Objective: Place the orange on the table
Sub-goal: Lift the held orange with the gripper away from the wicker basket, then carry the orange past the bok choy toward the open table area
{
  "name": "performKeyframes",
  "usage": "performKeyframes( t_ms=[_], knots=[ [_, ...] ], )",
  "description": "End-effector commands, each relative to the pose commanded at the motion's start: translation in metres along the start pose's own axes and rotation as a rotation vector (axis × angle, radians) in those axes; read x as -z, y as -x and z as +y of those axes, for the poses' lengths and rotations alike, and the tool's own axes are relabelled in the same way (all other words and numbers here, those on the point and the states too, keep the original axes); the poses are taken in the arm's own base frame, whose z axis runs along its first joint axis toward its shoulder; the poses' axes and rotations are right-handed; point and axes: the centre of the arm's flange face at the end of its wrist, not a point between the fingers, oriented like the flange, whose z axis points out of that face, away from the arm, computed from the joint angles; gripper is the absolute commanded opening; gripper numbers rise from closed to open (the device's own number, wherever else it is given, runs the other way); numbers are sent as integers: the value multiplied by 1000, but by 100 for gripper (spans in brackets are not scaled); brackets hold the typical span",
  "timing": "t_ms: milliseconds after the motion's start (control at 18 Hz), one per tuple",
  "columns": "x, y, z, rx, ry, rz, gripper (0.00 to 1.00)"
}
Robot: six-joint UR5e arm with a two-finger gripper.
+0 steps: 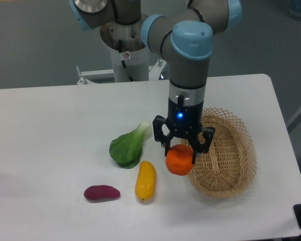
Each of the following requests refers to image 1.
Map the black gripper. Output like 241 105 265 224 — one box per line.
153 99 215 165

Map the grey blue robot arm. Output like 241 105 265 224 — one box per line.
69 1 242 157

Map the woven wicker basket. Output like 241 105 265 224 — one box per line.
188 107 257 198

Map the orange fruit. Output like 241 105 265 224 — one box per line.
166 144 194 176

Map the green bok choy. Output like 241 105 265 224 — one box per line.
109 120 152 169

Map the yellow mango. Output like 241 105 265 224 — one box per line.
135 161 157 201

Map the purple sweet potato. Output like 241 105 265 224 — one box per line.
84 185 121 201

